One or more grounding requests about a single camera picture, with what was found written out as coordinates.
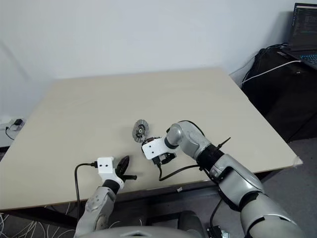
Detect white wall power strip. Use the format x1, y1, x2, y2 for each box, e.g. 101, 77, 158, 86
0, 116, 25, 131

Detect black table frame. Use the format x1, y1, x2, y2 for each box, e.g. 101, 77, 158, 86
0, 171, 298, 226

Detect silver motor end cap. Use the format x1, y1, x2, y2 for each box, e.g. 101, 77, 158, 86
132, 119, 147, 143

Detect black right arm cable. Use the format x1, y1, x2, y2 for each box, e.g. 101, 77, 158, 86
157, 162, 206, 181

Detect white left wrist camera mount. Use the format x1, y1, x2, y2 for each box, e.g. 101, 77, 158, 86
97, 156, 124, 190

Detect black side table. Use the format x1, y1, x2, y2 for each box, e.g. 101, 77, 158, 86
241, 48, 317, 143

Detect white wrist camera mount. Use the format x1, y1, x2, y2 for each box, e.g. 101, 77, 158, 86
97, 156, 124, 190
141, 139, 167, 161

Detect black device box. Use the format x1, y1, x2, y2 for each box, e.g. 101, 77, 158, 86
207, 225, 230, 238

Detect black laptop cables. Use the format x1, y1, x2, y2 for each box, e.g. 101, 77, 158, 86
266, 43, 289, 52

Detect silver robot torso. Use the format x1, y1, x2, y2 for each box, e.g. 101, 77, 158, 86
81, 225, 209, 238

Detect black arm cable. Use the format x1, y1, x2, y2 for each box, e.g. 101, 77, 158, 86
74, 161, 99, 221
157, 162, 206, 181

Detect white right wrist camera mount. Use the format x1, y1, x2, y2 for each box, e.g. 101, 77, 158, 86
141, 139, 167, 161

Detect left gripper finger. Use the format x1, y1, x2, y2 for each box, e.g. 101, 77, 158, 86
120, 155, 131, 175
114, 158, 124, 175

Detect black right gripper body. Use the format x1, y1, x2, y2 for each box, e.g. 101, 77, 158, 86
152, 152, 178, 166

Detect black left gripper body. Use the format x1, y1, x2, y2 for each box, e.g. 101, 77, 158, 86
114, 173, 138, 183

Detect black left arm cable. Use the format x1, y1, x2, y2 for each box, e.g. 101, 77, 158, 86
74, 161, 99, 221

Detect white cable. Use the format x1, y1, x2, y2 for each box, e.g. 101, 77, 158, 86
242, 60, 302, 84

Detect black open laptop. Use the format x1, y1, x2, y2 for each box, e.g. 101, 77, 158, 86
282, 2, 317, 71

